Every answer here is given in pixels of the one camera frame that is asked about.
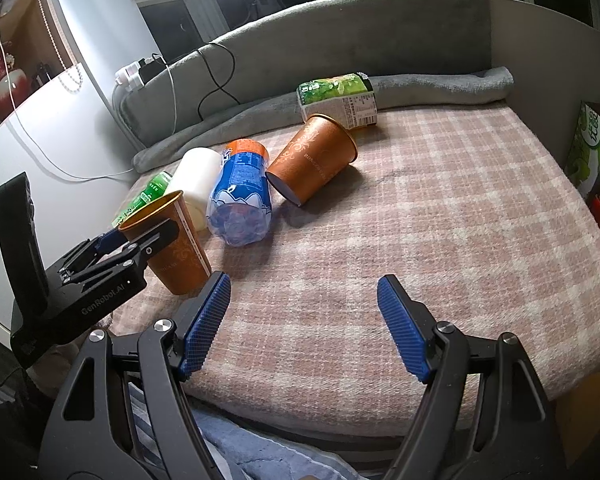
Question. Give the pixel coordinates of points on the blue label plastic bottle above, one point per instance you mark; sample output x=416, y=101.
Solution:
x=240, y=190

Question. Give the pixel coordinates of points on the blue towel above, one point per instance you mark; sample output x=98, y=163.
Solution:
x=280, y=455

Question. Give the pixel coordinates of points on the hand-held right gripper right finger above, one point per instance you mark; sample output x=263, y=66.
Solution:
x=400, y=325

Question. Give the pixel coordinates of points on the green paper bag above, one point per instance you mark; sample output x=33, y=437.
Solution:
x=592, y=145

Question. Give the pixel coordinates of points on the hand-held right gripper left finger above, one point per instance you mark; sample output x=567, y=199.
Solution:
x=205, y=330

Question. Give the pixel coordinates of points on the wooden shelf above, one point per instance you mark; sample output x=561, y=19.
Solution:
x=25, y=20

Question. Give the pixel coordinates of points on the striped cloth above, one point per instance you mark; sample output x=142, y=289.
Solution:
x=142, y=425

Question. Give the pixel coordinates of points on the brown patterned paper cup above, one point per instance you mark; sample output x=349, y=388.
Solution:
x=310, y=160
x=182, y=265

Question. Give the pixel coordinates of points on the green drink bottle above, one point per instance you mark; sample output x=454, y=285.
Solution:
x=147, y=192

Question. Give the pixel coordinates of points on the white power strip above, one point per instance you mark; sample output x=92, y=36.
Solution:
x=127, y=77

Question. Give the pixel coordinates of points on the green and white drink carton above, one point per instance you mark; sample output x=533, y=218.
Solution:
x=340, y=95

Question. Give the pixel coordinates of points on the grey fleece blanket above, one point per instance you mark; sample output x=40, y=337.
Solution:
x=430, y=87

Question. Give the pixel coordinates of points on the pink plaid blanket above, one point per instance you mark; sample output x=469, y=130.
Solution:
x=430, y=220

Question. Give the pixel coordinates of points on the red patterned pot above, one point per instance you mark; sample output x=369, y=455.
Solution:
x=7, y=85

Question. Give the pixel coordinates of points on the white cylindrical cup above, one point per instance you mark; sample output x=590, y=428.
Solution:
x=197, y=175

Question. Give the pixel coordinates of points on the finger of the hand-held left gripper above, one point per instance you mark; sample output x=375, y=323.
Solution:
x=155, y=237
x=107, y=241

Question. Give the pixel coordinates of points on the grey padded headboard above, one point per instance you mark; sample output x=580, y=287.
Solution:
x=330, y=35

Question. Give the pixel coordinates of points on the black charger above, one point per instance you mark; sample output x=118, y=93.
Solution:
x=152, y=71

